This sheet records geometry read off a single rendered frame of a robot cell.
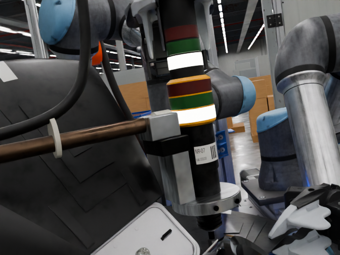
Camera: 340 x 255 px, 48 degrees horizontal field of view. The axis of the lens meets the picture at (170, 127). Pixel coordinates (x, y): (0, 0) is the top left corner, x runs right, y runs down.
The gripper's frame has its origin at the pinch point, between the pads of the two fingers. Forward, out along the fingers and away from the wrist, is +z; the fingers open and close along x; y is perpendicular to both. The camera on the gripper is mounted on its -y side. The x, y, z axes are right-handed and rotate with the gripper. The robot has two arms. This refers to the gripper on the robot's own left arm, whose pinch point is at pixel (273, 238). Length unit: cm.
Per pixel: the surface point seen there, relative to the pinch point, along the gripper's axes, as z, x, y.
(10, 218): 30.9, -18.6, 16.5
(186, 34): 12.2, -26.0, 2.8
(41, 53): -8, -30, -143
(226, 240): 15.8, -10.0, 11.0
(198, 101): 12.4, -19.8, 3.9
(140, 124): 17.8, -18.5, 2.4
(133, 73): -445, 28, -965
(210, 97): 10.9, -19.9, 3.8
